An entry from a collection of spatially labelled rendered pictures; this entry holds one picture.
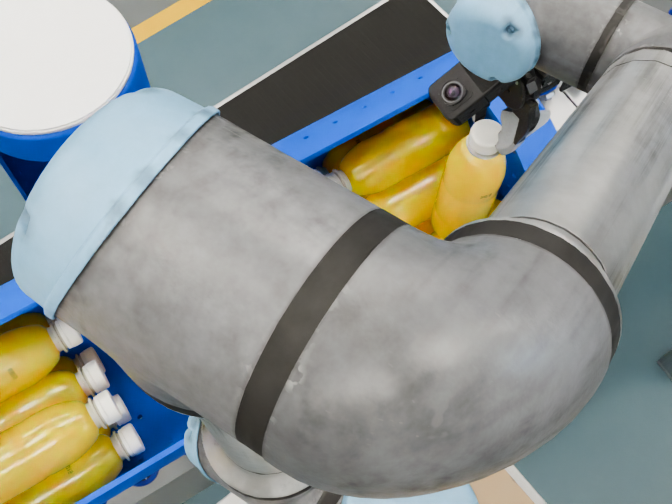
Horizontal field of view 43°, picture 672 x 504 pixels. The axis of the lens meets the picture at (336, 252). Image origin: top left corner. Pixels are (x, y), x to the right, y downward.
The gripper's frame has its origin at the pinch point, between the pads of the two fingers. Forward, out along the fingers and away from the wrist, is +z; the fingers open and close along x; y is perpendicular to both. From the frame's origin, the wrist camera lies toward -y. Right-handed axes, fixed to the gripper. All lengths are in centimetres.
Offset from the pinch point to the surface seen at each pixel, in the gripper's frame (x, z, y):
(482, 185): -3.0, 5.3, -1.8
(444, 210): -0.4, 13.6, -4.0
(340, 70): 87, 113, 39
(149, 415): 2, 32, -48
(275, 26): 121, 128, 37
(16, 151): 48, 30, -46
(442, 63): 15.2, 8.0, 5.9
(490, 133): -0.2, -0.4, 0.2
